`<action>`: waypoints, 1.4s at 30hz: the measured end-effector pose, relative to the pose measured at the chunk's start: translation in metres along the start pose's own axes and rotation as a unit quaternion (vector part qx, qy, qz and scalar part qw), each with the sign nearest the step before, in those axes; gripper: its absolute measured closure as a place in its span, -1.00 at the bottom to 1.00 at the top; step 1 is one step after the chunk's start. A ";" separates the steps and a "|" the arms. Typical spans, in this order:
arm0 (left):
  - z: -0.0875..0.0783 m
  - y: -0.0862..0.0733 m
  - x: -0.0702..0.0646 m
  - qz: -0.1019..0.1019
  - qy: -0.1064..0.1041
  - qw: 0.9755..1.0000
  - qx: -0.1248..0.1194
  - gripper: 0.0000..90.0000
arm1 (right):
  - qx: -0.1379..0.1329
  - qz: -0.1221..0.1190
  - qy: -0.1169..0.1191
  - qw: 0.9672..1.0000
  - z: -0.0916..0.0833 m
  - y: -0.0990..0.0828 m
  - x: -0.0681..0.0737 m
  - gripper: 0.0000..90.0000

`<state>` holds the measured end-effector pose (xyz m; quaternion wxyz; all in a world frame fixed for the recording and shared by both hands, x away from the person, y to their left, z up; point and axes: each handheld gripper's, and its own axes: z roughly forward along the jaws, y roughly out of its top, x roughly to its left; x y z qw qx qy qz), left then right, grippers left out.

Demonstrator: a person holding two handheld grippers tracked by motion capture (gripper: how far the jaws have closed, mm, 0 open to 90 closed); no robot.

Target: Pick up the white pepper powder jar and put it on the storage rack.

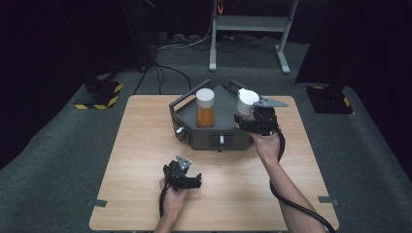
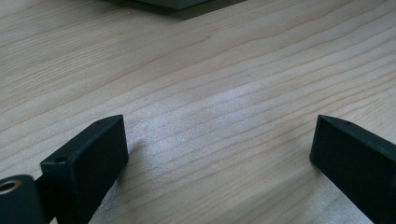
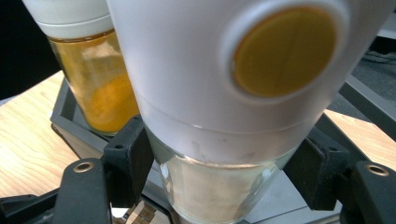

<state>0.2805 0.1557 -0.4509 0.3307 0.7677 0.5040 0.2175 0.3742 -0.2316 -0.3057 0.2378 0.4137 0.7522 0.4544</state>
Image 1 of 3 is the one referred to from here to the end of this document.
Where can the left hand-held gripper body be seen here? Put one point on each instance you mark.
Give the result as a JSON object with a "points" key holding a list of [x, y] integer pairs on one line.
{"points": [[176, 174]]}

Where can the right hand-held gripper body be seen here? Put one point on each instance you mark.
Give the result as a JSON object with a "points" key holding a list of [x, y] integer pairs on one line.
{"points": [[265, 118]]}

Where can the white cup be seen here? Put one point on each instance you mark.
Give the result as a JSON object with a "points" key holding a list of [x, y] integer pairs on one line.
{"points": [[247, 98]]}

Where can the glass jar of orange powder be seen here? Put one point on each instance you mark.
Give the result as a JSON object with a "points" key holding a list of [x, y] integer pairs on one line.
{"points": [[205, 115]]}

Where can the person's left hand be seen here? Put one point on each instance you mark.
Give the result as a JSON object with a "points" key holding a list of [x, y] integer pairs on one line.
{"points": [[173, 200]]}

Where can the person's right hand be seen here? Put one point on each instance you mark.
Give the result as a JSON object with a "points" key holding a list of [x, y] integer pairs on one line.
{"points": [[267, 145]]}

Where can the black yellow striped base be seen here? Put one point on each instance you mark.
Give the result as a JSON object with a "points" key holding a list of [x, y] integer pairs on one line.
{"points": [[330, 100], [103, 93]]}

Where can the grey tape piece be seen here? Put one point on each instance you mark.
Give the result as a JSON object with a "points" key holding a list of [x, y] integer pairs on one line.
{"points": [[327, 200], [97, 203]]}

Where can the grey metal stand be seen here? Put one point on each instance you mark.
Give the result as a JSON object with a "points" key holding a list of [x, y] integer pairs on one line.
{"points": [[249, 23]]}

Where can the power strip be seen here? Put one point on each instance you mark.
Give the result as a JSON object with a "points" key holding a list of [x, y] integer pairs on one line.
{"points": [[179, 37]]}

